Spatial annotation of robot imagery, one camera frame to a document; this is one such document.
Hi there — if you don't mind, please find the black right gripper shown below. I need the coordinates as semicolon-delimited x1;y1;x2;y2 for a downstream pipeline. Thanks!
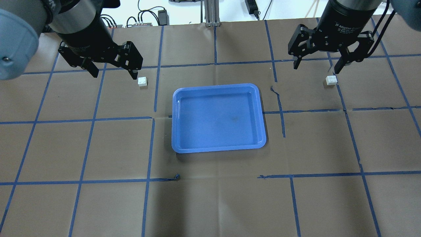
287;7;375;74

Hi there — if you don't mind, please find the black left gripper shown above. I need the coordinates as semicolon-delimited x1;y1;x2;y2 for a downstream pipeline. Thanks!
58;14;143;80

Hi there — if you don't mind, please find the white block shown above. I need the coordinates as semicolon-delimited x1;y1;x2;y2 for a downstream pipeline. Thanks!
325;75;338;87
137;77;148;87

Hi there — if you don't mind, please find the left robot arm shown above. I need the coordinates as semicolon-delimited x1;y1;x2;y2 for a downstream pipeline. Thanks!
0;0;143;80

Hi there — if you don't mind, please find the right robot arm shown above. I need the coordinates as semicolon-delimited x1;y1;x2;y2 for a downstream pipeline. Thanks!
288;0;421;74

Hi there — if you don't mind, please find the blue plastic tray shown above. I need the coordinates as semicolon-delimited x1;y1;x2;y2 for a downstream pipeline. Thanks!
171;83;267;154

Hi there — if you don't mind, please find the black power adapter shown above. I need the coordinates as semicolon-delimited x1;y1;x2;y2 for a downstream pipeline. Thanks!
158;10;169;26

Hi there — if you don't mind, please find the brown paper table cover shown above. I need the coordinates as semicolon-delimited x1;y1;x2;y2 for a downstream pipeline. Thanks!
0;15;421;237

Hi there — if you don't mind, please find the aluminium frame post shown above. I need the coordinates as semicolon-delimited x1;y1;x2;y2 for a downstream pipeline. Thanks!
203;0;221;27

